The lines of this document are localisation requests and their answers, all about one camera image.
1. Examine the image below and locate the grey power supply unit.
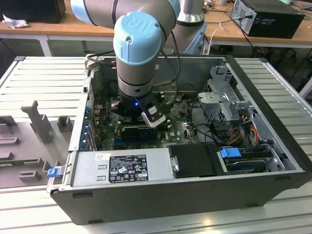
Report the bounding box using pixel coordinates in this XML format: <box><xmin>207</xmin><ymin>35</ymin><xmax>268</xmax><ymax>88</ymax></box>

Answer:
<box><xmin>70</xmin><ymin>147</ymin><xmax>176</xmax><ymax>188</ymax></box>

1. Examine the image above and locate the black desktop computer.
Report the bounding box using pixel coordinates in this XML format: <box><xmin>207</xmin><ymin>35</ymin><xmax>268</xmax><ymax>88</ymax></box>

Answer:
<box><xmin>230</xmin><ymin>0</ymin><xmax>306</xmax><ymax>39</ymax></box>

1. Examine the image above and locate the yellow red wire bundle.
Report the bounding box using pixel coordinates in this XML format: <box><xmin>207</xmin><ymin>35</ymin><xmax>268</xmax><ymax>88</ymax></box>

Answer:
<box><xmin>229</xmin><ymin>120</ymin><xmax>259</xmax><ymax>145</ymax></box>

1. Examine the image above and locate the green RAM stick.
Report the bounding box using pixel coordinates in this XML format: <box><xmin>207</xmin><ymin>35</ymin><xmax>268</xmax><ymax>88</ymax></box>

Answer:
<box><xmin>0</xmin><ymin>158</ymin><xmax>41</xmax><ymax>169</ymax></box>

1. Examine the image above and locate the grey parts rack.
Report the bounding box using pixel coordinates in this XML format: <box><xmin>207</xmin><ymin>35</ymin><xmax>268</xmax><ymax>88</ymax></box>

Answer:
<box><xmin>0</xmin><ymin>99</ymin><xmax>76</xmax><ymax>190</ymax></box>

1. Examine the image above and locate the pale blue teach pendant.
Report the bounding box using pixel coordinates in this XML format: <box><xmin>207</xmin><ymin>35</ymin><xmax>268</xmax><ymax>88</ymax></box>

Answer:
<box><xmin>183</xmin><ymin>23</ymin><xmax>208</xmax><ymax>54</ymax></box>

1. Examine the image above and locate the thick black cable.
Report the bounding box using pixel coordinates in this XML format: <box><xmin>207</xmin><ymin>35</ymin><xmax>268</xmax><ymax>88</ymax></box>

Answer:
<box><xmin>190</xmin><ymin>97</ymin><xmax>221</xmax><ymax>147</ymax></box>

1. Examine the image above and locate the large black box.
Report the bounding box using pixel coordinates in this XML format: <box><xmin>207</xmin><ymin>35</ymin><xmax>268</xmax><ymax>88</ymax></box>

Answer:
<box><xmin>0</xmin><ymin>0</ymin><xmax>67</xmax><ymax>24</ymax></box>

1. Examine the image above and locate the grey plastic case latch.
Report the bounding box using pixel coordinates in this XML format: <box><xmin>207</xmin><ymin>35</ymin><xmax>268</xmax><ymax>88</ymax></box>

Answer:
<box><xmin>84</xmin><ymin>54</ymin><xmax>99</xmax><ymax>72</ymax></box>

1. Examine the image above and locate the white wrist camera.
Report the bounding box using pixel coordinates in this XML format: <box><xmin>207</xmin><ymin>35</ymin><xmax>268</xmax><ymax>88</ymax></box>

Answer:
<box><xmin>140</xmin><ymin>101</ymin><xmax>171</xmax><ymax>129</ymax></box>

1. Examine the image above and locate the small black graphics card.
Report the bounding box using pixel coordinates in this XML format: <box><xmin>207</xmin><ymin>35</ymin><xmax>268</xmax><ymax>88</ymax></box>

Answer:
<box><xmin>121</xmin><ymin>125</ymin><xmax>158</xmax><ymax>141</ymax></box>

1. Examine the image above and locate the grey metal drive cage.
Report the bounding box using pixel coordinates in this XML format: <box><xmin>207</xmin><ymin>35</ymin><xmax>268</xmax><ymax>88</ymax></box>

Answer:
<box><xmin>196</xmin><ymin>64</ymin><xmax>259</xmax><ymax>124</ymax></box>

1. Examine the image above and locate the green motherboard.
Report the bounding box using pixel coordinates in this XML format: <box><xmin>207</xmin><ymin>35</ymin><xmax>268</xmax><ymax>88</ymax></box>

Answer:
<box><xmin>94</xmin><ymin>94</ymin><xmax>203</xmax><ymax>151</ymax></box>

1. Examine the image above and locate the hard disk in blue carrier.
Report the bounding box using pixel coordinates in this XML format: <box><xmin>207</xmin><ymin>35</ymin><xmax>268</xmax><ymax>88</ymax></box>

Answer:
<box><xmin>218</xmin><ymin>147</ymin><xmax>270</xmax><ymax>175</ymax></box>

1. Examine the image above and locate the crumpled white paper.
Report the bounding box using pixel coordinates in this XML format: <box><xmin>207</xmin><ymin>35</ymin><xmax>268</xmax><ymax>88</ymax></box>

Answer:
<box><xmin>1</xmin><ymin>13</ymin><xmax>30</xmax><ymax>30</ymax></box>

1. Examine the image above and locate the black plastic shroud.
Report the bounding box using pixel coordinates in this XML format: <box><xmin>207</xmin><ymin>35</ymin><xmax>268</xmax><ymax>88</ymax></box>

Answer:
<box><xmin>167</xmin><ymin>143</ymin><xmax>222</xmax><ymax>179</ymax></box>

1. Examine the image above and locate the thin black wire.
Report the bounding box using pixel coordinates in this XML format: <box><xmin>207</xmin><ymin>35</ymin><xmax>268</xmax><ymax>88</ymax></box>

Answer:
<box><xmin>181</xmin><ymin>83</ymin><xmax>199</xmax><ymax>94</ymax></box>

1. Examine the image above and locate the black open PC case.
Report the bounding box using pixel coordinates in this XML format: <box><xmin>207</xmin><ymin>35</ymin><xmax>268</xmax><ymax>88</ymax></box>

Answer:
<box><xmin>46</xmin><ymin>54</ymin><xmax>308</xmax><ymax>225</ymax></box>

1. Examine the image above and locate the white cable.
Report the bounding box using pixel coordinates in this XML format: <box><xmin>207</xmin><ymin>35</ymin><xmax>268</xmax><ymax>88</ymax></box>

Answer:
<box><xmin>201</xmin><ymin>20</ymin><xmax>225</xmax><ymax>55</ymax></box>

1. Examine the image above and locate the white metal frame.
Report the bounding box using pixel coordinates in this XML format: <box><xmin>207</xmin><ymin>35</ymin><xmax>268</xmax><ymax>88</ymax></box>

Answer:
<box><xmin>298</xmin><ymin>77</ymin><xmax>312</xmax><ymax>98</ymax></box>

